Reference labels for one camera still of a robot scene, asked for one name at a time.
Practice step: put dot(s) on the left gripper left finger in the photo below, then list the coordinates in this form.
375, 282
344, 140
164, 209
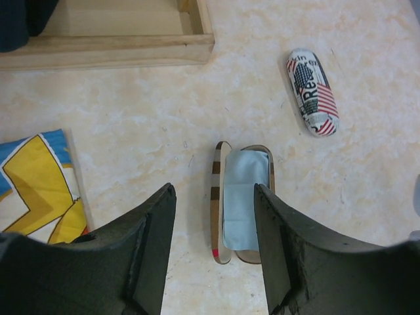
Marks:
119, 268

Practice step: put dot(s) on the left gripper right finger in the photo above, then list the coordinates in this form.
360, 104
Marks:
309, 268

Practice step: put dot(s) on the plaid glasses case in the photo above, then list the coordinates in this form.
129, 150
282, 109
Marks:
222, 254

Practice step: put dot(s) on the light blue cloth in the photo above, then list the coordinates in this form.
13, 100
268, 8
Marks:
244, 169

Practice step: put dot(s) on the flag newsprint glasses case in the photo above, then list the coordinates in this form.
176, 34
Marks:
313, 93

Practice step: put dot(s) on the blue yellow cartoon pouch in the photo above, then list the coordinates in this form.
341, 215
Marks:
40, 196

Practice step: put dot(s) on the wooden clothes rack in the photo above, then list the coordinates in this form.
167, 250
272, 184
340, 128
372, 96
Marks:
107, 34

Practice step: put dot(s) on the navy tank top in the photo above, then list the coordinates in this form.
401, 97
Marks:
22, 19

